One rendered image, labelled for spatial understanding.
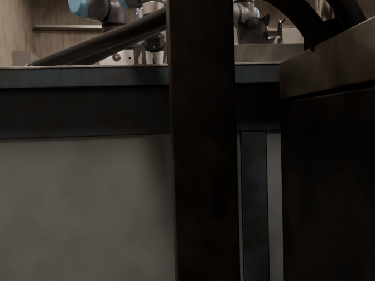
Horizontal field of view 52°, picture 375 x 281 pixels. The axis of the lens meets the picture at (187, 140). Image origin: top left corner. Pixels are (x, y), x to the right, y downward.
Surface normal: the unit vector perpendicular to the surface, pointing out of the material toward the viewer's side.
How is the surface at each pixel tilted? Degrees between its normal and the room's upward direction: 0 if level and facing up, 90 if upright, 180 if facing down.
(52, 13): 90
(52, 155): 90
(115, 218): 90
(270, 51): 90
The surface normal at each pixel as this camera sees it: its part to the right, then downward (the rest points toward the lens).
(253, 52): 0.08, 0.04
